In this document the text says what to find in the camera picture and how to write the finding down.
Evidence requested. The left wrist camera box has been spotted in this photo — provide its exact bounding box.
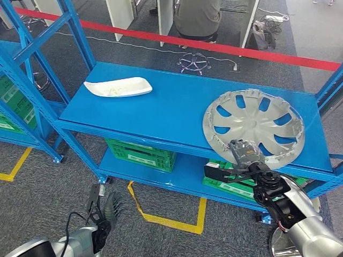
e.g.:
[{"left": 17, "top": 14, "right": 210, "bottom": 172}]
[{"left": 85, "top": 184, "right": 106, "bottom": 224}]

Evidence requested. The green folding crate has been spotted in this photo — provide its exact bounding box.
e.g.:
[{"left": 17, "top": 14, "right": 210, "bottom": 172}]
[
  {"left": 104, "top": 138, "right": 178, "bottom": 173},
  {"left": 202, "top": 160, "right": 308, "bottom": 203},
  {"left": 0, "top": 74, "right": 37, "bottom": 134}
]

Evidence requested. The grey bag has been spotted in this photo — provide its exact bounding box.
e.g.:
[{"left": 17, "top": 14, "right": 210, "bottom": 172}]
[{"left": 252, "top": 20, "right": 277, "bottom": 50}]

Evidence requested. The white power strip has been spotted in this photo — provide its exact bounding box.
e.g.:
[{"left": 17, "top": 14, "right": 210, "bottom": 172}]
[{"left": 265, "top": 13, "right": 290, "bottom": 22}]

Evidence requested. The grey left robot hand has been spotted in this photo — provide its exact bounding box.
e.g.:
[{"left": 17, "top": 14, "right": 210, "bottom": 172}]
[{"left": 103, "top": 191, "right": 124, "bottom": 232}]

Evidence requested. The black cable bundle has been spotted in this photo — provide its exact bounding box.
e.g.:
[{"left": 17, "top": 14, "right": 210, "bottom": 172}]
[{"left": 261, "top": 16, "right": 283, "bottom": 36}]

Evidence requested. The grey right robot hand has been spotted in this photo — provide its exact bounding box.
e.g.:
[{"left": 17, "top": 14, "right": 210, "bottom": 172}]
[{"left": 228, "top": 139, "right": 266, "bottom": 168}]

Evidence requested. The chrome stool ring base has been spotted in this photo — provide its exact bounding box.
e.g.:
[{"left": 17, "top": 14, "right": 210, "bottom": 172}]
[{"left": 32, "top": 72, "right": 51, "bottom": 93}]

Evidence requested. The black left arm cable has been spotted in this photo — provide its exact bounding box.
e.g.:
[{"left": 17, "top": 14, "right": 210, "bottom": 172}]
[{"left": 60, "top": 212, "right": 90, "bottom": 257}]

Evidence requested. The long low blue shelf rack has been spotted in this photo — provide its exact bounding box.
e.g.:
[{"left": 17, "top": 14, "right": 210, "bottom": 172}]
[{"left": 0, "top": 0, "right": 343, "bottom": 225}]

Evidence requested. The silver wheel hubcap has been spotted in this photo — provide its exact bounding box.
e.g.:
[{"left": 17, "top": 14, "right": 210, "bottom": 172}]
[{"left": 202, "top": 88, "right": 305, "bottom": 170}]

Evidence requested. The white curved plastic part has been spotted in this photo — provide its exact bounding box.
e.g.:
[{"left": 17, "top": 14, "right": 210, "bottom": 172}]
[{"left": 83, "top": 77, "right": 153, "bottom": 98}]

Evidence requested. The thin white floor cable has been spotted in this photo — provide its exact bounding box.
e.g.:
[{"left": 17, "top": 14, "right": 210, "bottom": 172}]
[{"left": 54, "top": 31, "right": 239, "bottom": 72}]

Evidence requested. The chrome chair star base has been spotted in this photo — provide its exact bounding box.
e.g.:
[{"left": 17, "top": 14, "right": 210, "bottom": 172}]
[{"left": 177, "top": 52, "right": 212, "bottom": 76}]

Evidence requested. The red barrier belt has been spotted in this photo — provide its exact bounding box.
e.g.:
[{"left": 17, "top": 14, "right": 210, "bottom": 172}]
[{"left": 13, "top": 6, "right": 341, "bottom": 73}]

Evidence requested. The person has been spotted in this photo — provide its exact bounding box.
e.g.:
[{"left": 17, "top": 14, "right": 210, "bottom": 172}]
[{"left": 174, "top": 0, "right": 222, "bottom": 41}]

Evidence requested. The tall blue shelf rack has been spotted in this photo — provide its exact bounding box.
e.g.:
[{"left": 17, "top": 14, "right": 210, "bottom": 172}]
[{"left": 0, "top": 0, "right": 71, "bottom": 164}]

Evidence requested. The white desk panel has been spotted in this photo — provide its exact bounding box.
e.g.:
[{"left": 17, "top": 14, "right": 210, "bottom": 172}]
[{"left": 33, "top": 0, "right": 63, "bottom": 27}]

